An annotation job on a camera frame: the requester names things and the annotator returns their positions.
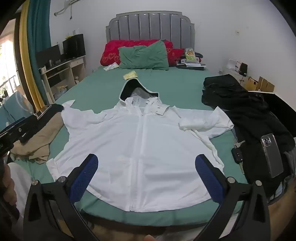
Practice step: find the black car key with keys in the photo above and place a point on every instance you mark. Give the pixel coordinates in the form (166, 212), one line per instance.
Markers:
(237, 156)

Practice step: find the teal patterned cloth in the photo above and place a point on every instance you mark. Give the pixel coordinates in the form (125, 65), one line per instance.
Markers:
(16, 104)

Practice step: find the green pillow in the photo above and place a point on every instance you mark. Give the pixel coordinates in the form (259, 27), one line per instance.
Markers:
(143, 56)

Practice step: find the black monitor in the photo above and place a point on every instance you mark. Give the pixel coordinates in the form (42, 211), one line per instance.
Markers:
(48, 55)

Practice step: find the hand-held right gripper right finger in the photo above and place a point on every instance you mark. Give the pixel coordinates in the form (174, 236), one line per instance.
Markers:
(208, 178)

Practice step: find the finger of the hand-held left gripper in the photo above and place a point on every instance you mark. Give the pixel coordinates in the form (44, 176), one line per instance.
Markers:
(44, 111)

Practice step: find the window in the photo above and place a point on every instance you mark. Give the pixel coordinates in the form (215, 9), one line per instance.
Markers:
(9, 60)

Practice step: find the black computer tower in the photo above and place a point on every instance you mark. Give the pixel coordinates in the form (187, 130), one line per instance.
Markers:
(74, 46)

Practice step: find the white hooded jacket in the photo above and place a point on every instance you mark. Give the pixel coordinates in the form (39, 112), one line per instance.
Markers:
(143, 148)

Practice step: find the small black device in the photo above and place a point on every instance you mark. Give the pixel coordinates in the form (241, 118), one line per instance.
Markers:
(243, 69)

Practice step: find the green snack bag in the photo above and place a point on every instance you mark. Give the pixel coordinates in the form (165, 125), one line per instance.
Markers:
(191, 55)

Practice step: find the grey padded headboard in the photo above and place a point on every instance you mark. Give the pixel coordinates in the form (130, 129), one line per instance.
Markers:
(150, 26)

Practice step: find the stack of dark books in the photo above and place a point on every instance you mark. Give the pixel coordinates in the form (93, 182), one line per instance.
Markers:
(190, 66)

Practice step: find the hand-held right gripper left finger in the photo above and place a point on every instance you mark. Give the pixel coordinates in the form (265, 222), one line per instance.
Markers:
(86, 176)

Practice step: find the teal curtain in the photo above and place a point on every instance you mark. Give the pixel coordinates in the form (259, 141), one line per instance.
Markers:
(38, 34)

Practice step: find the yellow packet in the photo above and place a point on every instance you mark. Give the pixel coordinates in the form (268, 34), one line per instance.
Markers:
(130, 75)

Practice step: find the beige garment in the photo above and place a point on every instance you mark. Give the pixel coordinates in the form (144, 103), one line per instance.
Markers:
(37, 141)

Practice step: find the black folded garment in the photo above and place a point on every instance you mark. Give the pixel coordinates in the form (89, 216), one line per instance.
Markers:
(222, 90)

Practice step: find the yellow curtain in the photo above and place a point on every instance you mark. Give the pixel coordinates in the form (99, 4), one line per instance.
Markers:
(26, 58)

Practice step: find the white box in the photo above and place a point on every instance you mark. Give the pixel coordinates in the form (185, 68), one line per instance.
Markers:
(232, 64)

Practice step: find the cardboard boxes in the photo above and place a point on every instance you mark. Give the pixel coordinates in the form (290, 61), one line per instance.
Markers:
(261, 84)

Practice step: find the silver smartphone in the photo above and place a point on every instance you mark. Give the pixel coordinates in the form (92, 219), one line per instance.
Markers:
(271, 155)

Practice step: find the white air conditioner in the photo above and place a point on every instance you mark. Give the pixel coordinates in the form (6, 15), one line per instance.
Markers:
(70, 1)

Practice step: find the person's left hand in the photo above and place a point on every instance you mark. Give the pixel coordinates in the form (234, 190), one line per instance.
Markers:
(10, 185)

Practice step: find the light wooden desk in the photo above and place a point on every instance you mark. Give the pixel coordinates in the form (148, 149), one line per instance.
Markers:
(62, 71)

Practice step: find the white packet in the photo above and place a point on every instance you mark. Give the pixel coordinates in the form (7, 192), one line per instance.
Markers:
(111, 67)

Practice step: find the black fleece garment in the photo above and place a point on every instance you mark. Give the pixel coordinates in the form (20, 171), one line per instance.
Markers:
(252, 125)

